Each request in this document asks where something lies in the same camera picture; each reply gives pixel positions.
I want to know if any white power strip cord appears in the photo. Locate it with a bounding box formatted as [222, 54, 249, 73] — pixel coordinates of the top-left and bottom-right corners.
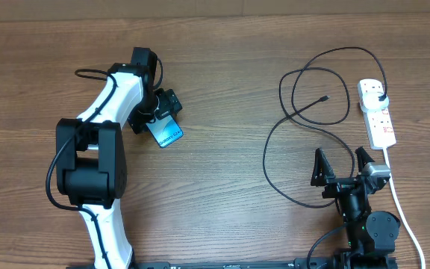
[381, 147, 426, 269]

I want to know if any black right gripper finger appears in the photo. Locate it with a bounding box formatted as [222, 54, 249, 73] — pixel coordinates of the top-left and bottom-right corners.
[355, 146, 374, 173]
[311, 148, 335, 187]

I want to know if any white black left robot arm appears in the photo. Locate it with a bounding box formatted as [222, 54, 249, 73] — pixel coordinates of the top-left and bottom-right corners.
[46, 47, 184, 268]

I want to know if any white power strip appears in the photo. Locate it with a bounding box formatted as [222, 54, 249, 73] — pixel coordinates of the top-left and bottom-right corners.
[358, 78, 396, 149]

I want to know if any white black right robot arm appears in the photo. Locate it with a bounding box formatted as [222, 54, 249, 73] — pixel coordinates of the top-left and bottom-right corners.
[298, 147, 401, 269]

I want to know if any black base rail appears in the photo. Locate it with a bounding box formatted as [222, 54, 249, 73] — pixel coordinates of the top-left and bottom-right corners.
[65, 256, 399, 269]

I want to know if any white charger plug adapter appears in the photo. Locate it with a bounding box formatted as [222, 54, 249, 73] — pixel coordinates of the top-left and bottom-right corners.
[360, 92, 390, 113]

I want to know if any Samsung Galaxy smartphone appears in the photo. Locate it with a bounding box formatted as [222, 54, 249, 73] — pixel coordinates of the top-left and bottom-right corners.
[146, 115, 184, 148]

